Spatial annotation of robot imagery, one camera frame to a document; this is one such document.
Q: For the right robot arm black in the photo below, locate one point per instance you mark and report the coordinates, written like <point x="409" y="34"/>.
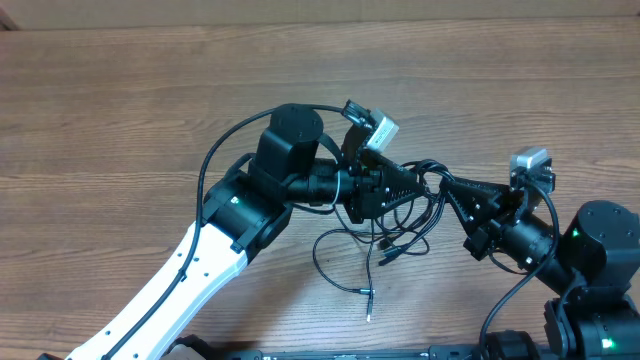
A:
<point x="589" y="265"/>

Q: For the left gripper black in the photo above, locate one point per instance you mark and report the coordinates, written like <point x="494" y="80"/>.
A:
<point x="374" y="174"/>

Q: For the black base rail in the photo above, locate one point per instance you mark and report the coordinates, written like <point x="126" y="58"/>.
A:
<point x="195" y="348"/>

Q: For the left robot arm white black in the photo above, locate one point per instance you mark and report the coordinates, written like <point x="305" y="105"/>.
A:
<point x="295" y="164"/>

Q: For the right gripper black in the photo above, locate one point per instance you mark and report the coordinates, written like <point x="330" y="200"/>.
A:
<point x="481" y="203"/>

